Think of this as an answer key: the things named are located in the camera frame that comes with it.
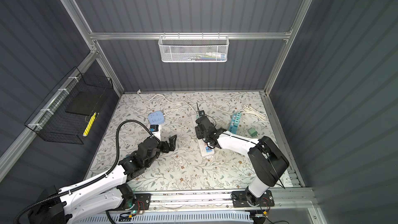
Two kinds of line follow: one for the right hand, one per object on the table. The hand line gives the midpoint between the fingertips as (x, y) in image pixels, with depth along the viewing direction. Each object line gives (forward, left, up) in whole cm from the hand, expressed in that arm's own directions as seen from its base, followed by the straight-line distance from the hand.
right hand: (203, 128), depth 91 cm
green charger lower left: (+1, -31, -7) cm, 32 cm away
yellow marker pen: (-10, +51, +20) cm, 56 cm away
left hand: (-9, +18, +7) cm, 21 cm away
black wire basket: (-5, +63, +22) cm, 67 cm away
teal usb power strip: (+6, -20, -3) cm, 21 cm away
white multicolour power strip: (-11, -1, -6) cm, 13 cm away
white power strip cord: (+39, +52, -8) cm, 65 cm away
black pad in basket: (+2, +59, +22) cm, 63 cm away
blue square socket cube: (+11, +31, -5) cm, 34 cm away
